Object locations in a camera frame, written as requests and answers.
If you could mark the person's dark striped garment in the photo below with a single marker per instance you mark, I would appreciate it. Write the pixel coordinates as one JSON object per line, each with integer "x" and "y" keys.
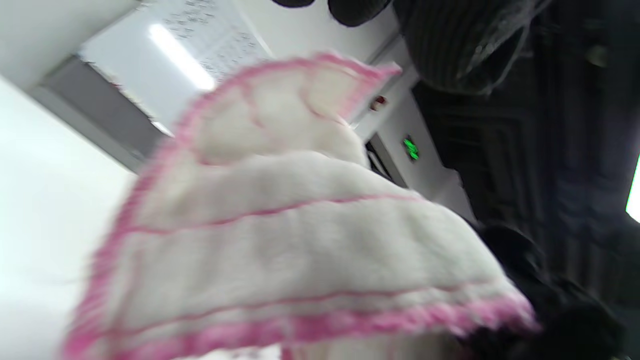
{"x": 540, "y": 140}

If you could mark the black rounded object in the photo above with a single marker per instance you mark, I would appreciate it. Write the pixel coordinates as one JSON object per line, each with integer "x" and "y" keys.
{"x": 294, "y": 2}
{"x": 357, "y": 10}

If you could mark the bright lit screen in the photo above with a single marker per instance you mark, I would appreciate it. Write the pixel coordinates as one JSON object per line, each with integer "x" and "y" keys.
{"x": 634, "y": 192}

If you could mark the green exit sign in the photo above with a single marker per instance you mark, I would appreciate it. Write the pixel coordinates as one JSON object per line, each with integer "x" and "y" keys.
{"x": 411, "y": 148}

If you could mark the red wall alarm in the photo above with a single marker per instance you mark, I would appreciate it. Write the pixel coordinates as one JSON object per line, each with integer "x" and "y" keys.
{"x": 378, "y": 102}

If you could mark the white wall board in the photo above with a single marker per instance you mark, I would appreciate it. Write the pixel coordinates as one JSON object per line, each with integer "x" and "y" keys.
{"x": 165, "y": 55}

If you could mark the white cloth with pink trim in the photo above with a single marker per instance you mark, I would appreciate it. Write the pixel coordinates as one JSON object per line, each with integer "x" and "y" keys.
{"x": 280, "y": 240}

